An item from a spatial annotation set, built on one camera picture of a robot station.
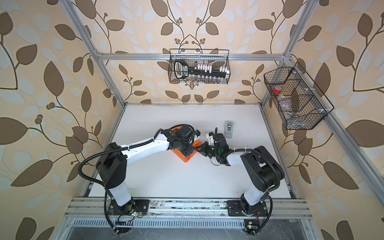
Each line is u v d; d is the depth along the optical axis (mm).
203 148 807
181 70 845
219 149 737
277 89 880
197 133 788
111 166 462
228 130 1019
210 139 866
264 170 476
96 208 765
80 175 442
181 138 645
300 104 737
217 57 911
